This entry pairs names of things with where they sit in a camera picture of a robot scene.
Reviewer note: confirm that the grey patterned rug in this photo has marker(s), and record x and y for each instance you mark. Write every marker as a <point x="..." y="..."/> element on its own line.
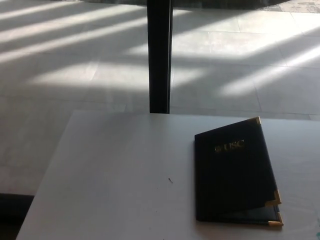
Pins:
<point x="295" y="4"/>

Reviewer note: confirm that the black vertical pillar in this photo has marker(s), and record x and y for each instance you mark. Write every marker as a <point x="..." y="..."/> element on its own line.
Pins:
<point x="160" y="55"/>

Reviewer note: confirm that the black USC leather diary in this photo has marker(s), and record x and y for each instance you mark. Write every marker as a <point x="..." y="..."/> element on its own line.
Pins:
<point x="230" y="175"/>

